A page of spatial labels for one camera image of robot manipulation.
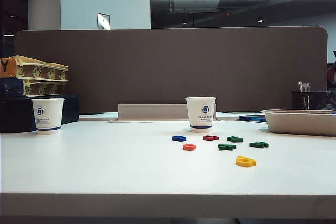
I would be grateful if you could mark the orange letter c magnet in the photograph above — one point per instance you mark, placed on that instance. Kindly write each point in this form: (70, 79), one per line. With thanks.
(187, 148)

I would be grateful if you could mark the white paper cup blue logo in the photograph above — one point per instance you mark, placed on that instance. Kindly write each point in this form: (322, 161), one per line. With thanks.
(199, 119)
(48, 119)

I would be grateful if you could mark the blue letter g magnet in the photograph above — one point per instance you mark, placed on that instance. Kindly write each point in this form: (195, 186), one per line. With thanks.
(178, 139)

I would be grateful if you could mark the red letter a magnet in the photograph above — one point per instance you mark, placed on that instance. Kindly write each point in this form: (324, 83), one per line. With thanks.
(214, 138)

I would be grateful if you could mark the green letter k magnet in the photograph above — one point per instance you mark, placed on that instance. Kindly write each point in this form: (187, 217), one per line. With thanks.
(226, 147)

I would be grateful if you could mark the green letter w magnet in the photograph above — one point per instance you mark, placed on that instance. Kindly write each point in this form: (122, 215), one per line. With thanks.
(234, 139)
(258, 145)

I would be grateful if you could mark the dark blue plastic letter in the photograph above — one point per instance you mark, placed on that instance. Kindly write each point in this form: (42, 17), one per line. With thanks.
(245, 118)

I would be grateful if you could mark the light blue plastic letter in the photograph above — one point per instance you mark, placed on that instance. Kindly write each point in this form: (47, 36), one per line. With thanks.
(260, 119)

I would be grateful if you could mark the yellow letter magnet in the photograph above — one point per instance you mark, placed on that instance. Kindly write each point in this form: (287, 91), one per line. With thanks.
(242, 163)

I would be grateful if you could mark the brown desk partition panel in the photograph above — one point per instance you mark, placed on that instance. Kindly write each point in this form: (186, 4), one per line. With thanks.
(170, 66)

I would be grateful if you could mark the yellow box with blue end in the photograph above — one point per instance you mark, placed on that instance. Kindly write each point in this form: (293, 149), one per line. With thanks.
(42, 89)

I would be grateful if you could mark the beige paper pulp tray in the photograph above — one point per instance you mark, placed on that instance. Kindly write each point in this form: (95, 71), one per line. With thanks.
(296, 124)

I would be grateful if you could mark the black pen holder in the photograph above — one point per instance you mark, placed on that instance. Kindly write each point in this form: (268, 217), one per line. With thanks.
(320, 100)

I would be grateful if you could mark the dark navy case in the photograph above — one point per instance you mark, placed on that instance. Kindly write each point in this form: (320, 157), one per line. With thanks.
(15, 113)

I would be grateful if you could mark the white round column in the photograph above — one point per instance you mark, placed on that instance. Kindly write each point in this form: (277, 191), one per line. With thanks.
(43, 1)

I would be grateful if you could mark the dark red background object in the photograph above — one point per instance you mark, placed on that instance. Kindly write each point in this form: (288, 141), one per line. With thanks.
(331, 72)

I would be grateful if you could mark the silver wall sign plate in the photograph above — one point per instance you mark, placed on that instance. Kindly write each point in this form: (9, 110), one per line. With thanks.
(103, 21)

